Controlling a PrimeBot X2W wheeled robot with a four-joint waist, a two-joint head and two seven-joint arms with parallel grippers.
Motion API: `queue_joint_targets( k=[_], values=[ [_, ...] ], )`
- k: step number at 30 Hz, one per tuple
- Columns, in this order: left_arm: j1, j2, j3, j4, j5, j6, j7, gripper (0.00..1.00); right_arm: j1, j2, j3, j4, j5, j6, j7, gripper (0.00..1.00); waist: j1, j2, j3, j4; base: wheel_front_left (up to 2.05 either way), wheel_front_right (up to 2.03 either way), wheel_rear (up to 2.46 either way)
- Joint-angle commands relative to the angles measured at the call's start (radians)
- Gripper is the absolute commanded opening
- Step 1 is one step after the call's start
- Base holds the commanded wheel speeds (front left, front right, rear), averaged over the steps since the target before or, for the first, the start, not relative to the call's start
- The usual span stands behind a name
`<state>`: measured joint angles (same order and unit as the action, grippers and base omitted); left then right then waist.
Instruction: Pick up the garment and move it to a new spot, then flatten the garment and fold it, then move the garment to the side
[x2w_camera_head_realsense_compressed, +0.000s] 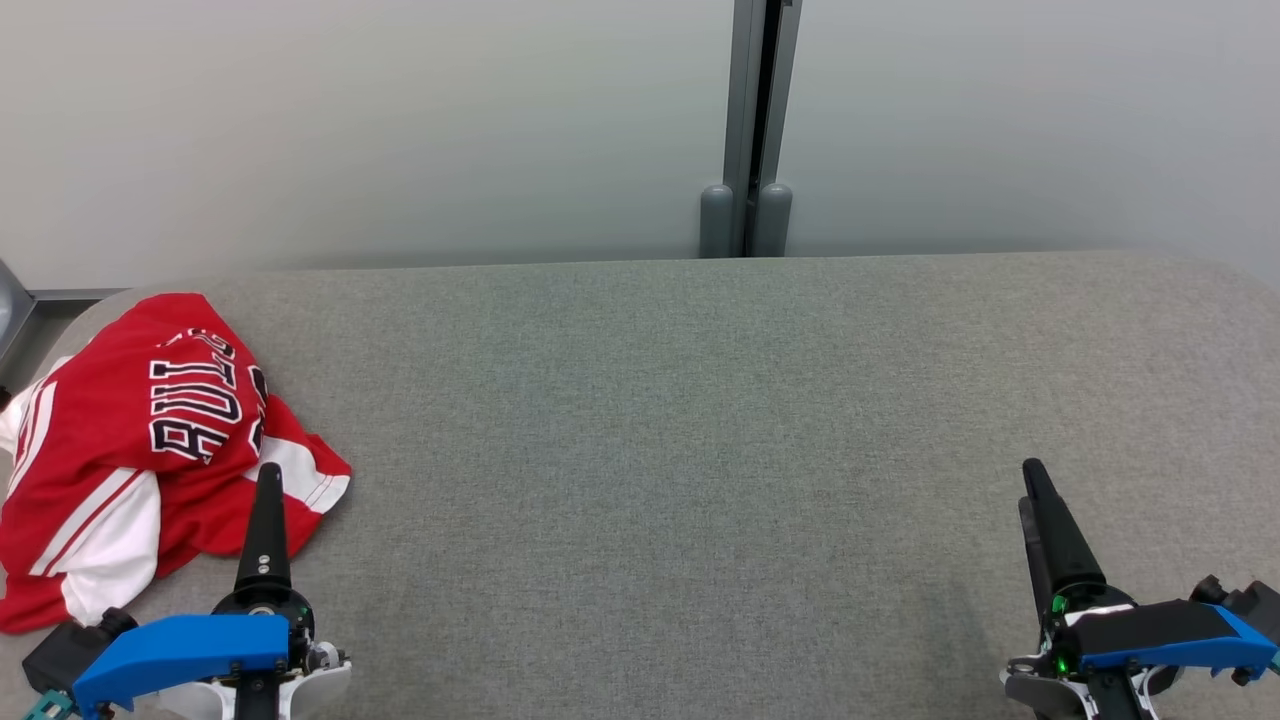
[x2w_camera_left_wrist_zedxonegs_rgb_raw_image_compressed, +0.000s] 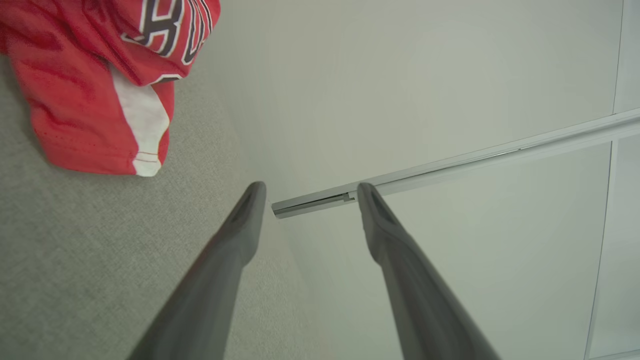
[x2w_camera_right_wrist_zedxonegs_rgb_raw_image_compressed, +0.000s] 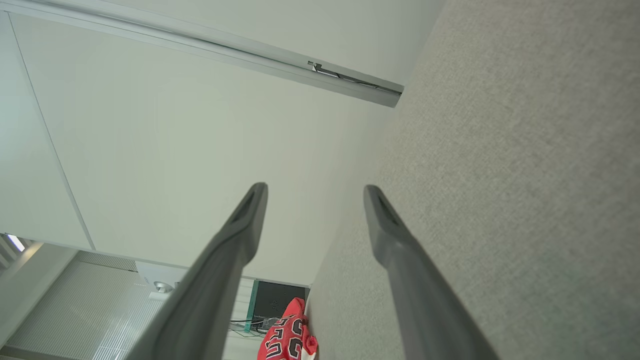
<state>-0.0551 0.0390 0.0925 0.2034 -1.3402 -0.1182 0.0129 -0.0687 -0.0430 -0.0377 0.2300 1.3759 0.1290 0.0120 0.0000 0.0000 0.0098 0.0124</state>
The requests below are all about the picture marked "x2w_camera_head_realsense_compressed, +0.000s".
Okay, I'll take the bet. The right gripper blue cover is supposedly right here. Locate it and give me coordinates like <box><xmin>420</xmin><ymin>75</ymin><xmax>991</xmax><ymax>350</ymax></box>
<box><xmin>1003</xmin><ymin>458</ymin><xmax>1279</xmax><ymax>720</ymax></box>

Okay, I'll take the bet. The red shorts white stripe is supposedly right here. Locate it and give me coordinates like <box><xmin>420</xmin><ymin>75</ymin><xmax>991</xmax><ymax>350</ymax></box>
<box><xmin>0</xmin><ymin>400</ymin><xmax>353</xmax><ymax>635</ymax></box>

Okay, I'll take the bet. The grey partition post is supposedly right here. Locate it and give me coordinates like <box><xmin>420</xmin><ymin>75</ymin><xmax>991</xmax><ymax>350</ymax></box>
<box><xmin>722</xmin><ymin>0</ymin><xmax>803</xmax><ymax>257</ymax></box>

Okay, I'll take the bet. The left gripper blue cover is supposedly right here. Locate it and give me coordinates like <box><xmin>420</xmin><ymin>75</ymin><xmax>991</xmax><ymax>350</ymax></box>
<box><xmin>72</xmin><ymin>462</ymin><xmax>353</xmax><ymax>720</ymax></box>

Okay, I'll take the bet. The grey cylindrical post foot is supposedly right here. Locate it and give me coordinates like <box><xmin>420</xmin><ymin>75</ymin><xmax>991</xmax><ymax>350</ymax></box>
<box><xmin>699</xmin><ymin>184</ymin><xmax>736</xmax><ymax>259</ymax></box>
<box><xmin>752</xmin><ymin>183</ymin><xmax>794</xmax><ymax>258</ymax></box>

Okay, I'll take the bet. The grey wheeled stand leg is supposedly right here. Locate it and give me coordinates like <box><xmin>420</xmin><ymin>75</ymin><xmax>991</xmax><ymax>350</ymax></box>
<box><xmin>0</xmin><ymin>258</ymin><xmax>39</xmax><ymax>361</ymax></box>

